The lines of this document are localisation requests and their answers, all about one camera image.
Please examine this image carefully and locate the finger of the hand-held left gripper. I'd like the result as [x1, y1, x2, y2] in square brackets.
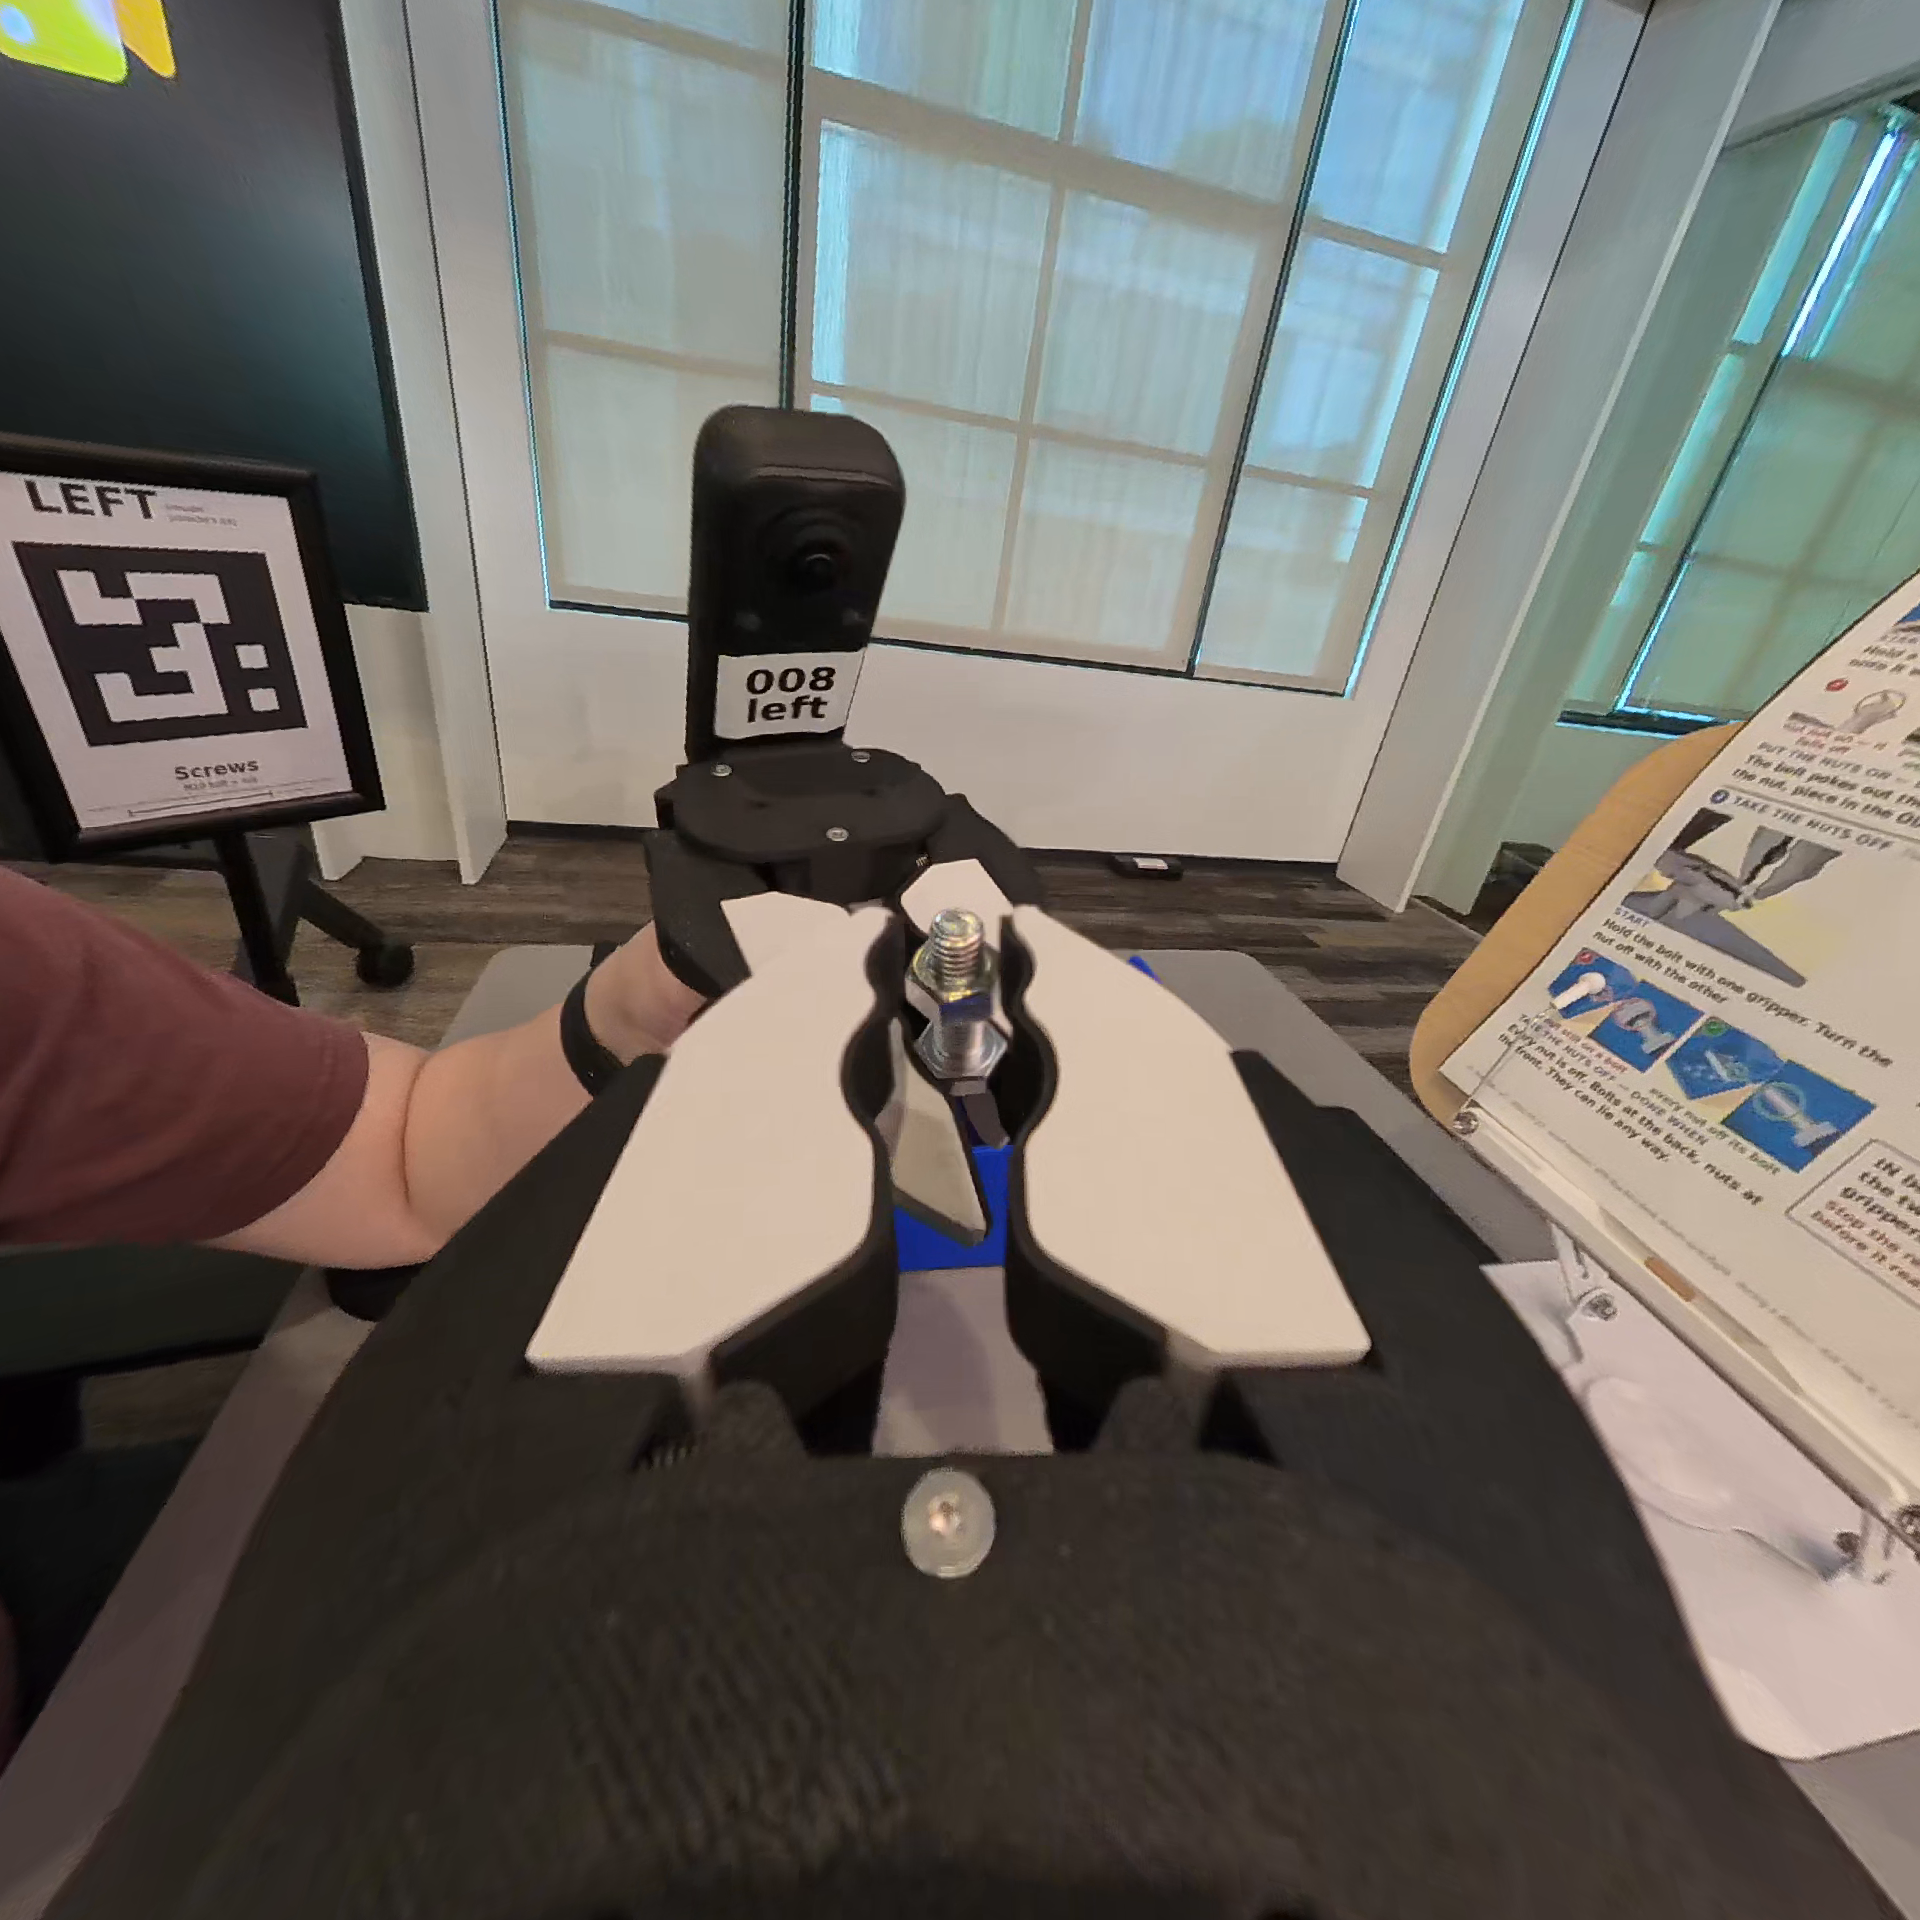
[720, 891, 993, 1247]
[895, 860, 1017, 933]

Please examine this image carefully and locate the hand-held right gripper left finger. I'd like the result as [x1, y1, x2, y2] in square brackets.
[525, 903, 902, 1379]

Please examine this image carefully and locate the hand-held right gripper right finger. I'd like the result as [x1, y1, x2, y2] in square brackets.
[1000, 901, 1374, 1374]

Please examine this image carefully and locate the silver hex bolt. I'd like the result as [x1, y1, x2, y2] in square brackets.
[902, 911, 1009, 1078]

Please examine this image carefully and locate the blue plastic bin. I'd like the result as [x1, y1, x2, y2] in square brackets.
[890, 949, 1167, 1278]

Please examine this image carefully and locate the person's left hand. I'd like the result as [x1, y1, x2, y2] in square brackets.
[598, 921, 710, 1064]

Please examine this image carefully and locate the black wrist band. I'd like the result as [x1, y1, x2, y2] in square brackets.
[558, 967, 627, 1097]

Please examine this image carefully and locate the large window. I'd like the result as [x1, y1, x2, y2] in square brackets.
[495, 0, 1577, 694]

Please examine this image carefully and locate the wooden document stand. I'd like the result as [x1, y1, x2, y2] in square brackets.
[1410, 563, 1920, 1759]

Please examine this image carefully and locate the printed paper sheet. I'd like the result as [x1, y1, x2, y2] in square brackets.
[1439, 575, 1920, 1517]

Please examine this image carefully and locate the dark office chair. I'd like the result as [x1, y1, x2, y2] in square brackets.
[0, 1240, 335, 1478]

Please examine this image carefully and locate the black framed marker sign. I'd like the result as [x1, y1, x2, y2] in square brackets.
[0, 431, 416, 1008]

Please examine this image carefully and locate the narrow side window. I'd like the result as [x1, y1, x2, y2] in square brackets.
[1559, 89, 1920, 735]

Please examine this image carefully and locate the large black wall screen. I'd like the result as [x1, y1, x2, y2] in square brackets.
[0, 0, 429, 614]

